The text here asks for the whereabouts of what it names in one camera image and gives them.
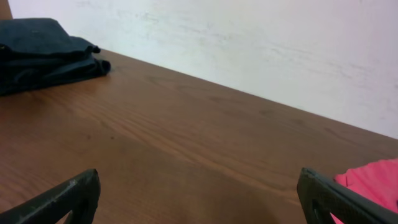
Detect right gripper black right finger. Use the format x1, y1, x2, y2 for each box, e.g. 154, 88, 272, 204
297, 167, 397, 224

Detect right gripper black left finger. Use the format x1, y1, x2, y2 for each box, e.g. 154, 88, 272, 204
1, 169, 101, 224

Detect red garment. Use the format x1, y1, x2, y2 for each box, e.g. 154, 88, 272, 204
333, 159, 397, 213

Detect navy blue shorts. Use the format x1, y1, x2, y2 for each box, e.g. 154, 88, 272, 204
1, 18, 101, 61

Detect folded navy cloth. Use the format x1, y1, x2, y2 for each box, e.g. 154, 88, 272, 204
1, 55, 111, 96

